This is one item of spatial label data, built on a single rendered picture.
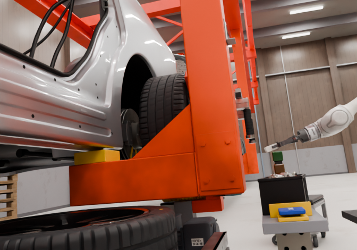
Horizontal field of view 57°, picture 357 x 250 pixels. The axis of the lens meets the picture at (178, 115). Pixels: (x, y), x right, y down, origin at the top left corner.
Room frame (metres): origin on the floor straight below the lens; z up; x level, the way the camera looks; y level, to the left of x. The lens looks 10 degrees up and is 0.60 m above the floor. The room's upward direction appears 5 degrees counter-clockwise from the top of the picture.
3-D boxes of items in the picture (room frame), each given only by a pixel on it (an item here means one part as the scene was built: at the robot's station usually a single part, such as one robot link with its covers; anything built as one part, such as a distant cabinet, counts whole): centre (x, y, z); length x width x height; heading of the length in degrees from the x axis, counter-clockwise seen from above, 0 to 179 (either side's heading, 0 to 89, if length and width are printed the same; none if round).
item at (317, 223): (1.13, -0.34, 0.44); 0.43 x 0.17 x 0.03; 166
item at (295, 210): (0.97, -0.30, 0.47); 0.07 x 0.07 x 0.02; 76
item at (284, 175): (1.15, -0.34, 0.51); 0.20 x 0.14 x 0.13; 157
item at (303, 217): (0.97, -0.30, 0.45); 0.08 x 0.08 x 0.01; 76
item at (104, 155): (1.37, 0.35, 0.70); 0.14 x 0.14 x 0.05; 76
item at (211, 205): (1.83, -0.12, 0.48); 0.16 x 0.12 x 0.17; 76
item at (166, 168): (1.33, 0.19, 0.69); 0.52 x 0.17 x 0.35; 76
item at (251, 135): (1.61, -0.34, 0.83); 0.04 x 0.04 x 0.16
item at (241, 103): (1.61, -0.31, 0.93); 0.09 x 0.05 x 0.05; 76
